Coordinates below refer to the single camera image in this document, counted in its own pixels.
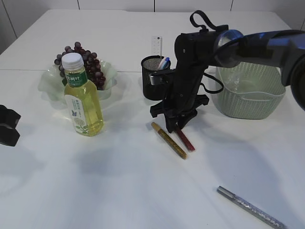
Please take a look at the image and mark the pink purple scissors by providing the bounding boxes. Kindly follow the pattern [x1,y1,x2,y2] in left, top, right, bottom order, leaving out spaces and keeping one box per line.
[157,57,166,71]

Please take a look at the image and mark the black mesh pen holder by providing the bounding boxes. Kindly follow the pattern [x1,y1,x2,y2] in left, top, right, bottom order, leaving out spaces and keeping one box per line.
[141,55,167,101]

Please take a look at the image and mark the pale green wavy plate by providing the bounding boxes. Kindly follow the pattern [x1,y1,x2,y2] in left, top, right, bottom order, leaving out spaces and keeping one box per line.
[38,60,117,106]

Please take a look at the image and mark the blue scissors with cover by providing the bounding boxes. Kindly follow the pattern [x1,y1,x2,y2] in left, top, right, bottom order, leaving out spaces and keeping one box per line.
[162,57,170,69]

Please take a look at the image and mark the clear plastic ruler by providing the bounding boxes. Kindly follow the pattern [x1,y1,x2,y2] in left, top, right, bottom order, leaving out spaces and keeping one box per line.
[152,36,163,56]

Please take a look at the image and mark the silver blue right wrist camera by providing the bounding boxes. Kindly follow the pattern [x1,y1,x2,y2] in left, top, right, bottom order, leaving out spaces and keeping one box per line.
[149,69,175,85]

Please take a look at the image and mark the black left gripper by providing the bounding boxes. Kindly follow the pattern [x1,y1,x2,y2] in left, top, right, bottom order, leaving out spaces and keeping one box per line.
[0,105,21,146]

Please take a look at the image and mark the gold glitter pen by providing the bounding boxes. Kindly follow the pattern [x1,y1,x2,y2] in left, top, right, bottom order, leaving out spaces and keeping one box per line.
[151,122,187,160]

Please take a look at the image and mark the silver glitter pen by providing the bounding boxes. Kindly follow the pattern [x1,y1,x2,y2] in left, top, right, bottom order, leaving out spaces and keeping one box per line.
[217,186,288,229]

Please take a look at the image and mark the green woven plastic basket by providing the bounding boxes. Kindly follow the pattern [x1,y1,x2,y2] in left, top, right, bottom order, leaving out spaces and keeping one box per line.
[212,62,285,120]

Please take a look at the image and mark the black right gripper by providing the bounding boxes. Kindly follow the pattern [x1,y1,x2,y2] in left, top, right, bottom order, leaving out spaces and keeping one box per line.
[150,31,225,133]

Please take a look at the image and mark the red glitter pen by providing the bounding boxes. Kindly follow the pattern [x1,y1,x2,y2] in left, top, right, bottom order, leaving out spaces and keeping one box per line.
[175,125,195,152]

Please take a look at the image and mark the clear plastic sheet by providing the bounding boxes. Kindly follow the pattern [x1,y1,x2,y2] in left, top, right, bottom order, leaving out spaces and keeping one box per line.
[226,72,243,92]

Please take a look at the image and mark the purple artificial grape bunch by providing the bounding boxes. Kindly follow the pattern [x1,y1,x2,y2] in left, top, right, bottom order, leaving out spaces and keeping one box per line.
[54,42,106,91]

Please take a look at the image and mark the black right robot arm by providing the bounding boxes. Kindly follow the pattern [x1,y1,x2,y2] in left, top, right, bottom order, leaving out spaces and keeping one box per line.
[150,30,305,132]

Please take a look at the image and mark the yellow tea bottle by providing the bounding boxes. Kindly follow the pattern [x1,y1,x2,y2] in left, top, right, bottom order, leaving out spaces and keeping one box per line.
[61,52,103,136]

